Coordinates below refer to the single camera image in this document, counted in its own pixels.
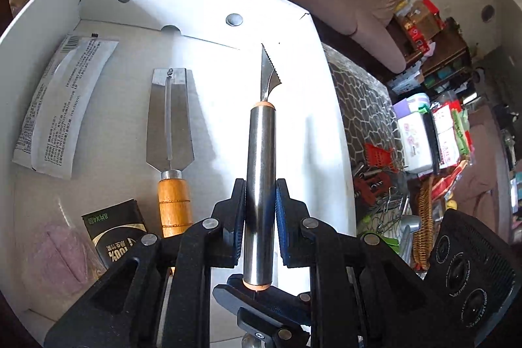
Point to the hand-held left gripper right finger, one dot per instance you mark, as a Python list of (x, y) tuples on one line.
[(283, 225)]

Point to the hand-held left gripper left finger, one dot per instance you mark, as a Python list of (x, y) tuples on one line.
[(240, 217)]

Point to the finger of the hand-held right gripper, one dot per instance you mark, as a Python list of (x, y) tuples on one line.
[(265, 307)]

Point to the steel fruit carving tool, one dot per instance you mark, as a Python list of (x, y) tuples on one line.
[(261, 168)]

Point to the black carton with gold print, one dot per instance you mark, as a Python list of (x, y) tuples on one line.
[(114, 234)]

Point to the white cardboard box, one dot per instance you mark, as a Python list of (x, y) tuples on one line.
[(228, 87)]

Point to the wicker basket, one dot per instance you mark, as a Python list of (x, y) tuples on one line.
[(424, 225)]

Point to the yellow fruit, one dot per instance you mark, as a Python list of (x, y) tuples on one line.
[(451, 204)]

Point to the red spring tool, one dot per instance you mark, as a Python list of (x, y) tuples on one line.
[(373, 185)]

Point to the green plastic peeler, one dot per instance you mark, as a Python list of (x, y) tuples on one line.
[(383, 236)]

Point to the pile of red snack packets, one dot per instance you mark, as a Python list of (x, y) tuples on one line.
[(448, 140)]

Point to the white tissue box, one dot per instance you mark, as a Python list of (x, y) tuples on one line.
[(414, 146)]

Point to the pink packet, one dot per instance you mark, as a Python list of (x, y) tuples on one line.
[(61, 262)]

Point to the white printed packet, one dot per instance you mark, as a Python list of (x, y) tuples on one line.
[(61, 107)]

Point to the dark wooden cabinet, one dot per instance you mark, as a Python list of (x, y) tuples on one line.
[(446, 50)]

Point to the stack of red cardboard boxes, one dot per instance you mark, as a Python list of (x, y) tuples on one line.
[(420, 22)]

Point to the round wall fitting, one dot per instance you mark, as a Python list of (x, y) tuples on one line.
[(487, 11)]

